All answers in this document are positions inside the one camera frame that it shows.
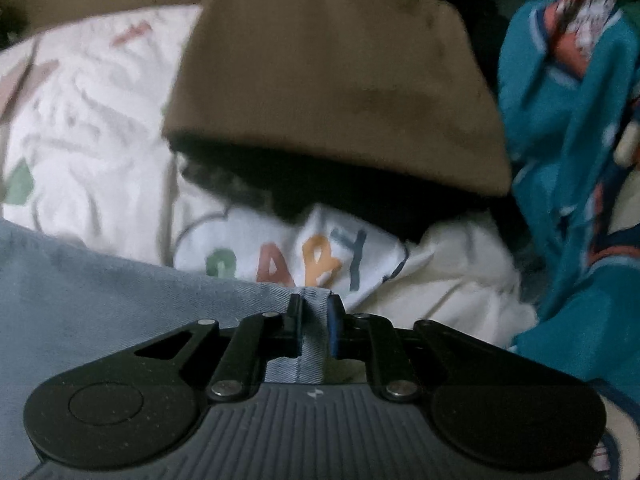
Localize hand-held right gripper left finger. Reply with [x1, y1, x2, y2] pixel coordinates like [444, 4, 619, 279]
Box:
[75, 294, 303, 402]

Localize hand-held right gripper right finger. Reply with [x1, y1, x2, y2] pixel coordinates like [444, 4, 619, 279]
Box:
[327, 294, 566, 403]

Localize blue denim pants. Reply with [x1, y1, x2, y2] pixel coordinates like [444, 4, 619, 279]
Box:
[0, 217, 352, 480]

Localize dark leopard print cloth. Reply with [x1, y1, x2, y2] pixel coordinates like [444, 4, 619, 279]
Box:
[170, 132, 501, 244]

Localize brown folded cloth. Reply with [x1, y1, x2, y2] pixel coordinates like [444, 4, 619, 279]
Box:
[162, 0, 514, 199]

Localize teal printed garment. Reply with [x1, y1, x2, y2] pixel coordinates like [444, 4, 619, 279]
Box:
[496, 0, 640, 480]

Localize cream bear printed bedsheet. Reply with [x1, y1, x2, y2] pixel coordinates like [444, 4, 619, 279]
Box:
[0, 5, 540, 352]

